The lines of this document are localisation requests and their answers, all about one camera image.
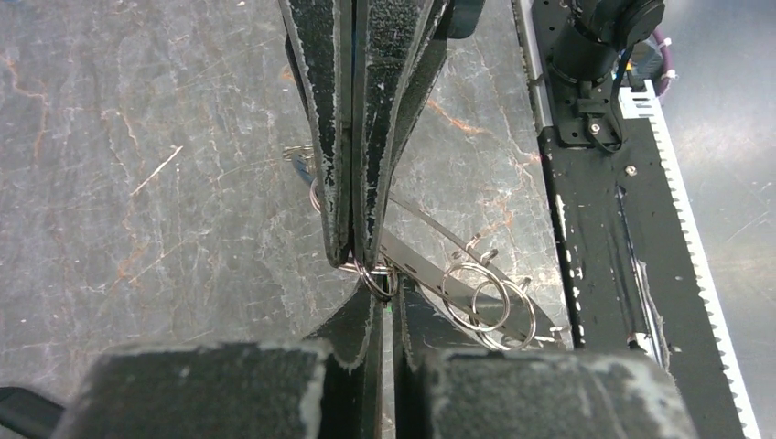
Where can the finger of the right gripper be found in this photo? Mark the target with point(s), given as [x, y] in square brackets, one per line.
[318, 32]
[391, 39]

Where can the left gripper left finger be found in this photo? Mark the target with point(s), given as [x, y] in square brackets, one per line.
[327, 385]

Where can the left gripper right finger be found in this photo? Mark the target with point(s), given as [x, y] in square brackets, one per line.
[446, 386]

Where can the black poker chip case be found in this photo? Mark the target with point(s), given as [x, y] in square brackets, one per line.
[28, 413]

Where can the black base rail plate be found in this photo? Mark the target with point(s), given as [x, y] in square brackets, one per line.
[627, 274]

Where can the white toothed cable duct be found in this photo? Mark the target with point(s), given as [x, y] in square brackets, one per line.
[645, 104]

